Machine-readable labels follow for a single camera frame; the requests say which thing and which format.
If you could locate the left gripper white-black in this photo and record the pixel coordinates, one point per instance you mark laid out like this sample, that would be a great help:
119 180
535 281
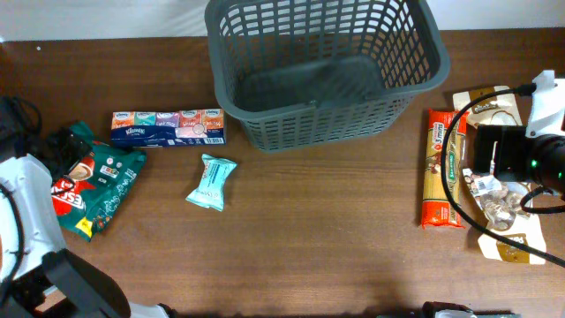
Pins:
66 144

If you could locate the right gripper black-white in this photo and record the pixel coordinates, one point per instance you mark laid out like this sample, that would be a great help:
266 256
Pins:
485 150

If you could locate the green Nescafe coffee bag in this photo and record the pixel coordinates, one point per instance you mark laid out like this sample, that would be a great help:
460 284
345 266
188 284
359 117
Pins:
86 199

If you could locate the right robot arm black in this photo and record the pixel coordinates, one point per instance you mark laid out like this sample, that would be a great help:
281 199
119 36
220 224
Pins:
532 153

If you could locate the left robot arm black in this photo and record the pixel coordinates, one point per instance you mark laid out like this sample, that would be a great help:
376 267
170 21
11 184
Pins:
40 276

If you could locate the mint toilet wipes pack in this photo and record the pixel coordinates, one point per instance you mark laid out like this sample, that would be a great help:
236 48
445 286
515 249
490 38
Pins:
209 193

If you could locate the beige snack pouch upper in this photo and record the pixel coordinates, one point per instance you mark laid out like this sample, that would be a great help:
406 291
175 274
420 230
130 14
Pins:
498 110

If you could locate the beige snack pouch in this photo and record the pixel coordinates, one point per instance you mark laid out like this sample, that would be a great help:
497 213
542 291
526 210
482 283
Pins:
500 203
498 110

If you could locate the beige snack pouch lower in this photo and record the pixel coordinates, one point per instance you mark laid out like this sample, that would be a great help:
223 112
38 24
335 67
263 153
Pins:
500 203

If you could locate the blue Kleenex tissue multipack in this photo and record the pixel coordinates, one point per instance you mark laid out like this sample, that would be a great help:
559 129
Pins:
149 129

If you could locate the dark device bottom edge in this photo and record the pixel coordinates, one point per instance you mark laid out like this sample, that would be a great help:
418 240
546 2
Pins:
450 310

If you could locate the grey plastic lattice basket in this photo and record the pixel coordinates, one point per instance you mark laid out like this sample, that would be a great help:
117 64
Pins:
297 73

